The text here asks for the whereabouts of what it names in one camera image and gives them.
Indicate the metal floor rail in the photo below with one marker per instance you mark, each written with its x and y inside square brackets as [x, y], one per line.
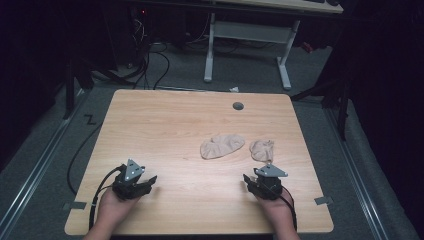
[356, 173]
[36, 166]

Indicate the white metal desk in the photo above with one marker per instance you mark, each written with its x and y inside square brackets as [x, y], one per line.
[248, 33]

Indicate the black metal stand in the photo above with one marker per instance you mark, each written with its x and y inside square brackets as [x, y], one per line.
[336, 100]
[69, 90]

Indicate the grey tape strip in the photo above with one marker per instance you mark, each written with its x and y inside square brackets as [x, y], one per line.
[75, 205]
[323, 200]

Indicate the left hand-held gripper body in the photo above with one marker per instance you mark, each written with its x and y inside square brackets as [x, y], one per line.
[128, 183]

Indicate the small beige sock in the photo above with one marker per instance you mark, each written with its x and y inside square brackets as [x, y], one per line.
[262, 150]

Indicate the person's right hand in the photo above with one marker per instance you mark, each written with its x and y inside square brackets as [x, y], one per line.
[278, 210]

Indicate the large beige sock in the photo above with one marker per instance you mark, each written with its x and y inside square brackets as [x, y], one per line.
[221, 146]

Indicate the crumpled white paper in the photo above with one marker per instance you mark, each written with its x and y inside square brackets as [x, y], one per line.
[234, 89]

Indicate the person's left hand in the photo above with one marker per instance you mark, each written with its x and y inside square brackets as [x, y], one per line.
[111, 209]

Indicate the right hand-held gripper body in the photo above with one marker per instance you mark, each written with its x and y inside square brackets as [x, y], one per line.
[266, 182]

